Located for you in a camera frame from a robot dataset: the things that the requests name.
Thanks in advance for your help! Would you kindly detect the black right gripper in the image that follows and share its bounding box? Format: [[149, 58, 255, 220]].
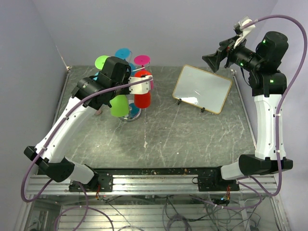
[[202, 34, 263, 73]]

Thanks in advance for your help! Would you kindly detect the red plastic wine glass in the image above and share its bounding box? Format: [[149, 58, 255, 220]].
[[134, 70, 151, 109]]

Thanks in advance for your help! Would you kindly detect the green plastic wine glass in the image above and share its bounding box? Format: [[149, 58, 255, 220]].
[[94, 55, 109, 70]]

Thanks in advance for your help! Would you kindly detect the blue plastic wine glass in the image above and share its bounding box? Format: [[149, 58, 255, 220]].
[[115, 48, 136, 75]]

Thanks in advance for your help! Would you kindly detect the pink plastic wine glass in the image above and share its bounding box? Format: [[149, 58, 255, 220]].
[[134, 55, 151, 77]]

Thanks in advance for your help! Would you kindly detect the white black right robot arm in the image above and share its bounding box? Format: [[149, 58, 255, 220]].
[[202, 31, 293, 191]]

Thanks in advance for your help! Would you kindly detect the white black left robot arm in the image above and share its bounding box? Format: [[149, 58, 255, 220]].
[[24, 56, 131, 191]]

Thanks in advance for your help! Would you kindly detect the chrome wine glass rack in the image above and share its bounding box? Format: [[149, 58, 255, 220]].
[[117, 50, 151, 123]]

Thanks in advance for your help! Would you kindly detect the yellow framed whiteboard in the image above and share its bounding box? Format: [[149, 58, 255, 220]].
[[172, 65, 232, 114]]

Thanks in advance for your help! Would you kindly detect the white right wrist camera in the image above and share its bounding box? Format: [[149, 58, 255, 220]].
[[233, 16, 256, 48]]

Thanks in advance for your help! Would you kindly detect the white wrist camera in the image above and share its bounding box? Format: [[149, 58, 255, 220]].
[[128, 75, 153, 95], [233, 16, 256, 48]]

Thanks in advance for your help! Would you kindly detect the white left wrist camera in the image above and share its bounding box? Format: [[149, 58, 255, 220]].
[[128, 75, 153, 95]]

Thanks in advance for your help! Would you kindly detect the aluminium mounting rail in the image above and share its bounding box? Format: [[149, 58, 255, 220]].
[[25, 175, 277, 195]]

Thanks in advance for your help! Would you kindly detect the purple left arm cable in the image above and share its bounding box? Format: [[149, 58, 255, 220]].
[[20, 76, 154, 231]]

